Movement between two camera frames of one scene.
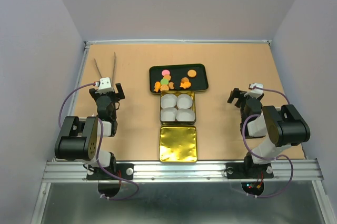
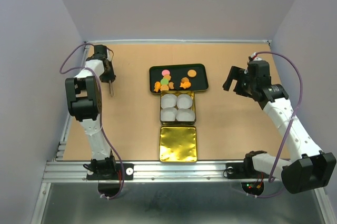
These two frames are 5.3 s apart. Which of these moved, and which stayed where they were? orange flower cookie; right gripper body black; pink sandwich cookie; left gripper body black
Moved: right gripper body black; left gripper body black
Stayed: pink sandwich cookie; orange flower cookie
